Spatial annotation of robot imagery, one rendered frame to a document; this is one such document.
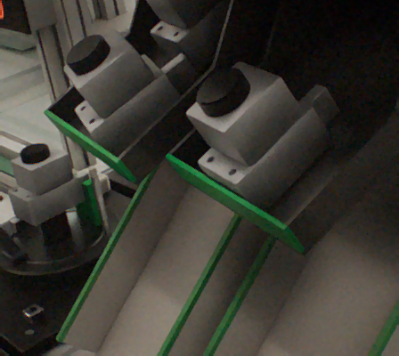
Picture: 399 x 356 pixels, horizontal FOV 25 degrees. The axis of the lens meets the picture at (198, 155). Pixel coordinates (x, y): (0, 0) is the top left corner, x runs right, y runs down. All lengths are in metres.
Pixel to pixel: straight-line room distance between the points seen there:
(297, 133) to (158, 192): 0.26
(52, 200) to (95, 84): 0.35
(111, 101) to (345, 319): 0.21
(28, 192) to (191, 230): 0.25
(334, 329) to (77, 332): 0.24
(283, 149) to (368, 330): 0.15
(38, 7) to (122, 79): 0.47
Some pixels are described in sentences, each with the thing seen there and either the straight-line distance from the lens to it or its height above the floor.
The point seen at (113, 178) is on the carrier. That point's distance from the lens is 1.11.
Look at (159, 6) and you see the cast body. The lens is 0.63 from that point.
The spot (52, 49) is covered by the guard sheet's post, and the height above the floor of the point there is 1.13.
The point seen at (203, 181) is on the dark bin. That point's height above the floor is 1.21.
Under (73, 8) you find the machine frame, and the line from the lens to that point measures 1.84.
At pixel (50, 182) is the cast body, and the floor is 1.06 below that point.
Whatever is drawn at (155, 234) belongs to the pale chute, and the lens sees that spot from 0.75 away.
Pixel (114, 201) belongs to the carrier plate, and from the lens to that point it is 1.05.
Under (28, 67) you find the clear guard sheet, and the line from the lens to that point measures 1.21.
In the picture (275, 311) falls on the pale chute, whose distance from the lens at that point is 0.65.
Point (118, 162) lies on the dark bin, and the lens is 0.57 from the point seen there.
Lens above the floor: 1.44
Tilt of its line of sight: 25 degrees down
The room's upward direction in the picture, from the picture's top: 11 degrees counter-clockwise
